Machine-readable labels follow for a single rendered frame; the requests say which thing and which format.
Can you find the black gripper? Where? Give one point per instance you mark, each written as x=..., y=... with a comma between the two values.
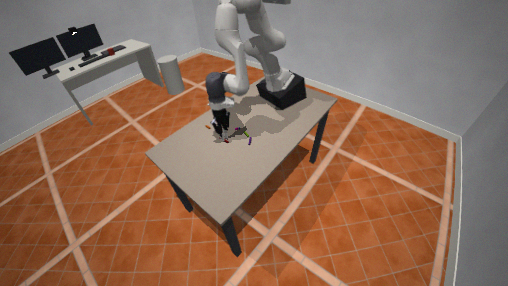
x=222, y=121

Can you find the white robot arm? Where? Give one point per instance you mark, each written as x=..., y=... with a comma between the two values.
x=227, y=36

